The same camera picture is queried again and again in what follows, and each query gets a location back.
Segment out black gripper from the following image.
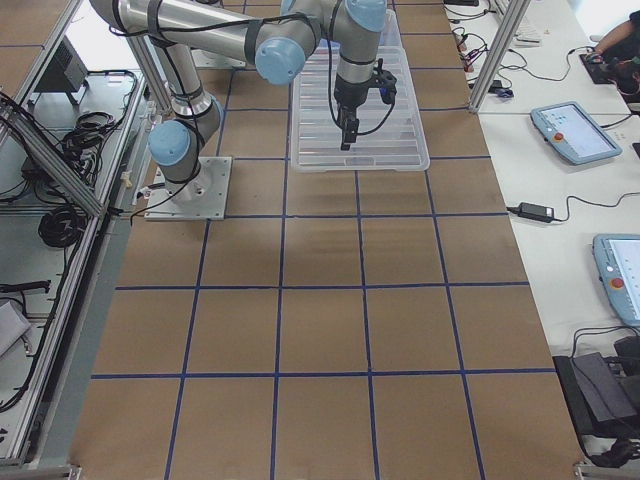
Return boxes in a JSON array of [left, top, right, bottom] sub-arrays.
[[333, 74, 373, 150]]

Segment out clear plastic box lid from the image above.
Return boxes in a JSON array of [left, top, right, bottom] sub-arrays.
[[290, 9, 430, 173]]

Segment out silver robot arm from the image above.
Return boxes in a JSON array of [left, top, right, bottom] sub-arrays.
[[91, 1, 394, 190]]

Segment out grey electronics box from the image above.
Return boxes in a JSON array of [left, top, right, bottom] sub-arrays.
[[34, 36, 88, 105]]

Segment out black power adapter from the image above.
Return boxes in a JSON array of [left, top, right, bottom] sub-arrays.
[[517, 202, 555, 223]]

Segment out far blue teach pendant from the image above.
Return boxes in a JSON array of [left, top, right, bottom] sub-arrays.
[[530, 101, 622, 165]]

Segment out blue teach pendant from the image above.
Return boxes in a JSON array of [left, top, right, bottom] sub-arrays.
[[530, 101, 622, 165], [592, 234, 639, 328]]

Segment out person at desk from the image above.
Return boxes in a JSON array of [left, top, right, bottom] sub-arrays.
[[593, 11, 639, 103]]

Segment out near blue teach pendant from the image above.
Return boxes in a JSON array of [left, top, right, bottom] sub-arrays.
[[592, 234, 639, 328]]

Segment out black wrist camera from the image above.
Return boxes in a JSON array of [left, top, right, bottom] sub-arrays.
[[373, 58, 397, 105]]

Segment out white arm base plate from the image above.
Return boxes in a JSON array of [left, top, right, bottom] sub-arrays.
[[144, 156, 232, 221], [191, 49, 246, 70]]

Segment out aluminium frame post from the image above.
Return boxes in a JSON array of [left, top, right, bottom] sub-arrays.
[[468, 0, 530, 114]]

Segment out coiled black cables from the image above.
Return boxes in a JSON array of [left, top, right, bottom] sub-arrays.
[[38, 204, 86, 250]]

